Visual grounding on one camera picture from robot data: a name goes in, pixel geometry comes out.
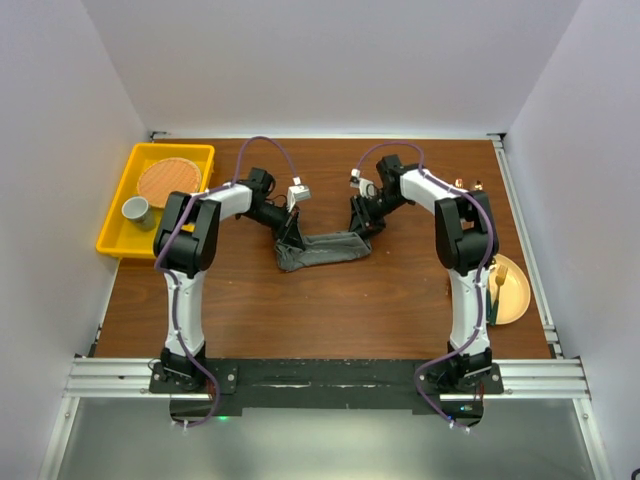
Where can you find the golden round plate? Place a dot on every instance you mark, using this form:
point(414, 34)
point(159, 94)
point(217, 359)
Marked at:
point(515, 295)

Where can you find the grey ceramic cup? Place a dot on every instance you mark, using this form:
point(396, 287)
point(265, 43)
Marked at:
point(138, 212)

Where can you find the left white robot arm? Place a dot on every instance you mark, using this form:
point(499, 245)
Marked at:
point(185, 246)

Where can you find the aluminium frame rail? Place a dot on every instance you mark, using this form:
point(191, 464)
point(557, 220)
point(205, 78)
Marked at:
point(112, 427)

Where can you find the grey cloth napkin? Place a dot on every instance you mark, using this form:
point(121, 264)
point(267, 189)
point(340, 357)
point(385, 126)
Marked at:
point(337, 247)

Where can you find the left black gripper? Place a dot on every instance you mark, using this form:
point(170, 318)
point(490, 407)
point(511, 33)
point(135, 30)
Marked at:
point(289, 236)

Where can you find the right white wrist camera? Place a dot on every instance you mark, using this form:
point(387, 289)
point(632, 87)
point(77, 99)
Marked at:
point(366, 188)

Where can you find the yellow plastic tray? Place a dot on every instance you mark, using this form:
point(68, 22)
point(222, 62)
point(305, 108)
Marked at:
point(118, 237)

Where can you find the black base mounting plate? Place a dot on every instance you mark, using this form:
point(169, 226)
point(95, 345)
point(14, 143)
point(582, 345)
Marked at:
point(351, 384)

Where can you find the gold fork green handle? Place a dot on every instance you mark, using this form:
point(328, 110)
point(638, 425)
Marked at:
point(501, 275)

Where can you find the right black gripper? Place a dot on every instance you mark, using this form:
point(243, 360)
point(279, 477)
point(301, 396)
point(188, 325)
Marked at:
point(362, 221)

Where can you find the orange woven coaster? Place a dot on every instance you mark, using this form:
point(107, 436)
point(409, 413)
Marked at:
point(174, 174)

